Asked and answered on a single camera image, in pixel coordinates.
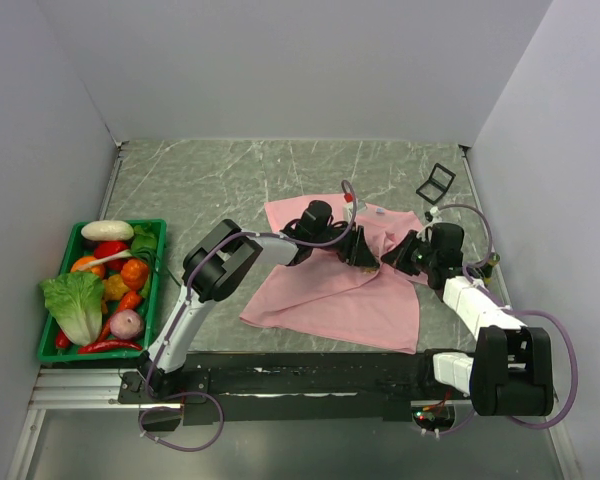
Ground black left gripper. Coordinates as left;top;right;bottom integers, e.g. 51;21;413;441
312;221;380;270

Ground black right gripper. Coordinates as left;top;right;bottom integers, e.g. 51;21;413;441
381;230;438;276

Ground pink t-shirt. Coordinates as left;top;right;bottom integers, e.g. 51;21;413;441
240;194;426;354

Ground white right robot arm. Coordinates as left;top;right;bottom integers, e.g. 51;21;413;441
381;222;554;416

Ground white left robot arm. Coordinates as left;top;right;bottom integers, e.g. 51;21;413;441
138;200;379;402

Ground black brooch box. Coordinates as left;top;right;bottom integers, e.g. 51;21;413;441
416;163;456;205

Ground green glass bottle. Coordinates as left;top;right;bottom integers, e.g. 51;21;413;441
475;252;500;285

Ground orange carrot toy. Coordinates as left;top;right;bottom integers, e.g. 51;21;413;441
109;258;150;313

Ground purple onion toy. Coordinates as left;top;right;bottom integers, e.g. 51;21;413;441
109;309;145;340

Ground yellow pepper toy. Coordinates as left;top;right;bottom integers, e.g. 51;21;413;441
103;274;130;302

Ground white radish toy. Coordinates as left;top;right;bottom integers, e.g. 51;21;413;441
81;220;134;242

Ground red tomato toy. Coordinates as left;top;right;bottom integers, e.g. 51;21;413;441
94;241;129;272

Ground green plastic crate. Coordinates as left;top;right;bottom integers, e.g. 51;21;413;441
38;219;167;364

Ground orange fruit toy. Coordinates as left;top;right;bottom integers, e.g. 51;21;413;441
70;256;106;279

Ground green lettuce toy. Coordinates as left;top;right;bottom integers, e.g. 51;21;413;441
39;271;104;346

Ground red chili pepper toy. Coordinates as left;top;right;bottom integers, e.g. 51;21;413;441
55;331;143;354

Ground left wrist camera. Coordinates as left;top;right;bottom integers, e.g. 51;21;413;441
342;193;367;223

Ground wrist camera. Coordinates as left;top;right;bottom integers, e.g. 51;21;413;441
342;193;367;223
418;206;442;240

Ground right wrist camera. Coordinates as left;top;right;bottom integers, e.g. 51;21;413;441
418;206;442;240

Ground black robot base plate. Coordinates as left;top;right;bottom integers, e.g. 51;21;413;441
118;352;470;426

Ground aluminium table edge rail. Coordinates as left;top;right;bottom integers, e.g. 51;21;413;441
98;141;128;220

